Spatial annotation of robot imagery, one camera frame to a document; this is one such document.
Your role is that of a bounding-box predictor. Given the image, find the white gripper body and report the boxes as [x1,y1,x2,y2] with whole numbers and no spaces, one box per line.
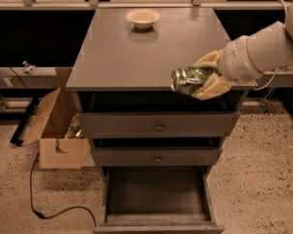
[218,36,263,84]

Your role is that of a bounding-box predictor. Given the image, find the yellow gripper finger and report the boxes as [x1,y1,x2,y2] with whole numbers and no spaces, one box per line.
[191,73,232,100]
[193,50,223,68]

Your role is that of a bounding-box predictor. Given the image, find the crushed green can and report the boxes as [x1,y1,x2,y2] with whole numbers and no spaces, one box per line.
[171,66,218,95]

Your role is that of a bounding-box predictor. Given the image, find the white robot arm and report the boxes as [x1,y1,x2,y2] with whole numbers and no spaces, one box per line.
[191,2,293,100]

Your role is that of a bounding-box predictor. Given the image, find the grey top drawer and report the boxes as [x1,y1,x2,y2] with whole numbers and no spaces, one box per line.
[77,112,239,138]

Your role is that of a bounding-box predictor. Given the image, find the grey drawer cabinet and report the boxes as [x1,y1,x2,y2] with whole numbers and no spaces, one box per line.
[65,7,259,234]

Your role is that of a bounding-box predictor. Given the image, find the grey middle drawer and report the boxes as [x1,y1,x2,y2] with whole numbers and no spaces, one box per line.
[92,147,223,167]

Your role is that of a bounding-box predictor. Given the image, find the grey open bottom drawer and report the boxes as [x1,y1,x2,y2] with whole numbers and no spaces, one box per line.
[94,167,225,234]

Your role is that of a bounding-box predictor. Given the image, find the white ceramic bowl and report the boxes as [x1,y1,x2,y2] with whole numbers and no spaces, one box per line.
[126,9,160,29]

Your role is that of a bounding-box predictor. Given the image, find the cans inside cardboard box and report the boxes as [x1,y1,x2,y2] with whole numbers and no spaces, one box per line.
[65,122,84,138]

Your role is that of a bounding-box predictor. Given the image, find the open cardboard box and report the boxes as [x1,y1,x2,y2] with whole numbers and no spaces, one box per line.
[22,67,92,170]

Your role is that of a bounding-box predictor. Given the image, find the small clear plastic object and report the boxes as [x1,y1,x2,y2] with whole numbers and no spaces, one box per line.
[22,60,37,75]

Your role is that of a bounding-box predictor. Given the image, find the black bar on floor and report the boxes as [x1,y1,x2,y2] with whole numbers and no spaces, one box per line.
[10,97,39,146]

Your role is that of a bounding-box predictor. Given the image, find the white hanging cable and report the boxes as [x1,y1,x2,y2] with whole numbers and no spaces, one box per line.
[253,0,289,92]

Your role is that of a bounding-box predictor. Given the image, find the black power cable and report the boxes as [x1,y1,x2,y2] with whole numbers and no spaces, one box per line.
[29,151,98,227]

